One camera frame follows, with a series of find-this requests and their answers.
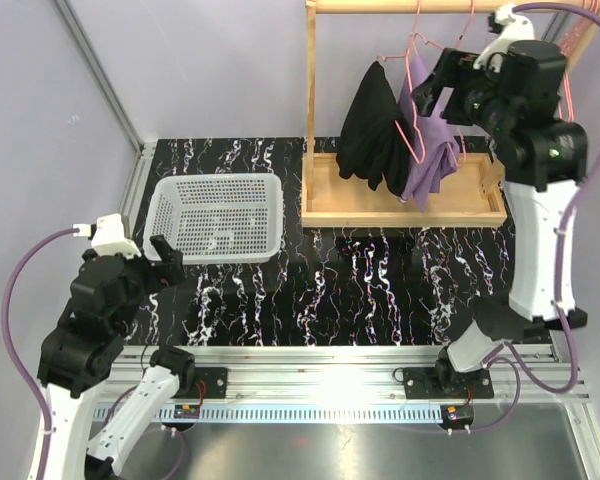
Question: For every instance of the purple garment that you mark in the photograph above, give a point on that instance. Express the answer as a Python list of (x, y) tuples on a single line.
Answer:
[(442, 150)]

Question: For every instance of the black marbled mat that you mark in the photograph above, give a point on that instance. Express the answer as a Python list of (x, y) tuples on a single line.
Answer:
[(324, 287)]

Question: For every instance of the aluminium rail base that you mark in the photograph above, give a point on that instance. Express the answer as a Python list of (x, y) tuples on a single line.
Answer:
[(350, 385)]

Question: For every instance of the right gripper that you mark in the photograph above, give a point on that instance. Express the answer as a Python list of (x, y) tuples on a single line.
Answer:
[(454, 69)]

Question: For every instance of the aluminium corner post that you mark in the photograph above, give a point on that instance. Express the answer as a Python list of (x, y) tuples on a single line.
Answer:
[(93, 64)]

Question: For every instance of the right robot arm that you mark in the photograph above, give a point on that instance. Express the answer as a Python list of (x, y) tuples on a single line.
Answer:
[(544, 160)]

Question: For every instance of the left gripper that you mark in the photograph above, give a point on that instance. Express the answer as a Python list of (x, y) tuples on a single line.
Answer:
[(162, 274)]

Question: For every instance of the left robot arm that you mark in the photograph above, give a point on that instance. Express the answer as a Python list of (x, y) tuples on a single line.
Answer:
[(86, 431)]

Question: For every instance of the pink hanger with purple garment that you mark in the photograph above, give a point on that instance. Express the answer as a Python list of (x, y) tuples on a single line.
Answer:
[(458, 65)]

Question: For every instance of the empty pink wire hangers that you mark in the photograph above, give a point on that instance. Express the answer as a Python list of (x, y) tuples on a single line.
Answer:
[(573, 45)]

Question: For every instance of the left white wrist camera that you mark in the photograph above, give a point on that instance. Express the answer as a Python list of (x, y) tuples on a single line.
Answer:
[(109, 236)]

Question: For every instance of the black trousers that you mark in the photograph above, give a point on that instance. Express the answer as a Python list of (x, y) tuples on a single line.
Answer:
[(374, 137)]

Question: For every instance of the pink wire hanger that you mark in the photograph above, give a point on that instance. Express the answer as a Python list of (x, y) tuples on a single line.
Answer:
[(416, 147)]

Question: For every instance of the wooden clothes rack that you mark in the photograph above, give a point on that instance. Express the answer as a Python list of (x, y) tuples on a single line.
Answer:
[(470, 197)]

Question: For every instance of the white plastic basket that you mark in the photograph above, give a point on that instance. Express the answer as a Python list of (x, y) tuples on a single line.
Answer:
[(217, 218)]

